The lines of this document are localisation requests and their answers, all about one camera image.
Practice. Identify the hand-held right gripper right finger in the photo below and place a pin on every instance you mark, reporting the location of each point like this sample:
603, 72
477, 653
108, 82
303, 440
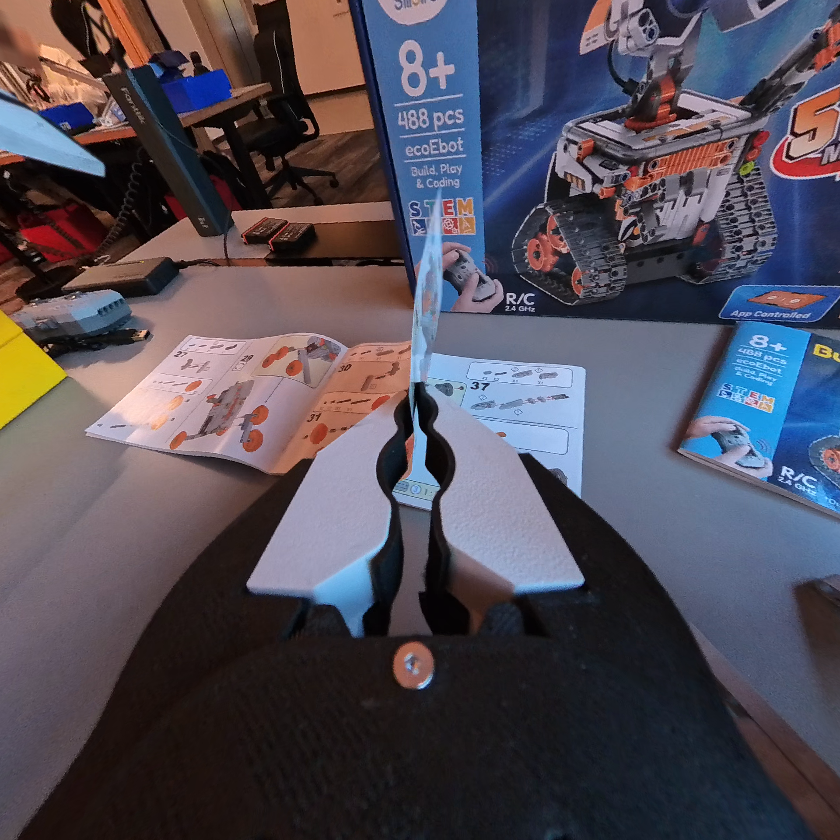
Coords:
505, 525

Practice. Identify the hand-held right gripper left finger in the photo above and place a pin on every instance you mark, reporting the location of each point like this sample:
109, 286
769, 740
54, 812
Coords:
328, 525

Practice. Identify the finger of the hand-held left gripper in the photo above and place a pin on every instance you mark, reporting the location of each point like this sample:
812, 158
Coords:
39, 138

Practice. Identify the white instruction booklet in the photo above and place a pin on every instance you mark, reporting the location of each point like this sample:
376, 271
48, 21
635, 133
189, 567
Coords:
197, 394

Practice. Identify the grey desk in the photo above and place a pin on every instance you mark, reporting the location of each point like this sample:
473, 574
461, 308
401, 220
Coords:
341, 220
656, 558

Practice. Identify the red box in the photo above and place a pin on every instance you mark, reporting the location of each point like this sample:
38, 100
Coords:
59, 229

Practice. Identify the dark blue long case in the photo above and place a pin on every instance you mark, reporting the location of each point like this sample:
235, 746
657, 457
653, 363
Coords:
170, 151

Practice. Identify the black charger box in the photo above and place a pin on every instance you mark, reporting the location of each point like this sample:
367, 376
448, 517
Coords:
124, 277

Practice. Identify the blue storage bins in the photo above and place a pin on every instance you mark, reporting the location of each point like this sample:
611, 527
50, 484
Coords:
197, 92

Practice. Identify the grey battery hub brick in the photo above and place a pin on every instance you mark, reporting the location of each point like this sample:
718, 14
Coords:
72, 312

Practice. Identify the yellow plastic bin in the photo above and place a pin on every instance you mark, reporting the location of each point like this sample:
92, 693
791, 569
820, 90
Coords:
26, 380

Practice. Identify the black office chair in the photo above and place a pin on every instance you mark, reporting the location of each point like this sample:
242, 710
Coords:
289, 98

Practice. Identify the blue cover booklet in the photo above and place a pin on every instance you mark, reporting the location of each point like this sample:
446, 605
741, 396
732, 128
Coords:
754, 407

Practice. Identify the blue robot kit box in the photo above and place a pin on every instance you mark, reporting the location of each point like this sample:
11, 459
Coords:
525, 131

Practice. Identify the black camera battery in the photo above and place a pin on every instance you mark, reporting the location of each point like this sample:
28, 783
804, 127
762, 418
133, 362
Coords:
259, 228
295, 237

